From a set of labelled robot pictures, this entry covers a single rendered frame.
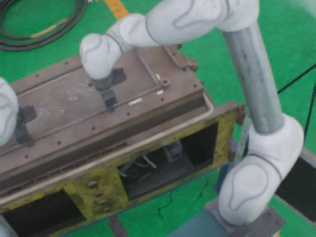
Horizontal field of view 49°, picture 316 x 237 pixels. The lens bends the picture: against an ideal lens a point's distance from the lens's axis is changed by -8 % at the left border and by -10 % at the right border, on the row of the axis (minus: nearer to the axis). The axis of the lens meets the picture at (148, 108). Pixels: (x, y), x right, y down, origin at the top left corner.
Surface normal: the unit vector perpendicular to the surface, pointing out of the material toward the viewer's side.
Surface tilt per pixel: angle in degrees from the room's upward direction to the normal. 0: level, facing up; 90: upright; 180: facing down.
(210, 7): 45
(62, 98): 0
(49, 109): 0
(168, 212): 0
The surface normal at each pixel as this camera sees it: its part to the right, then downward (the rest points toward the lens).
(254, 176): -0.16, -0.49
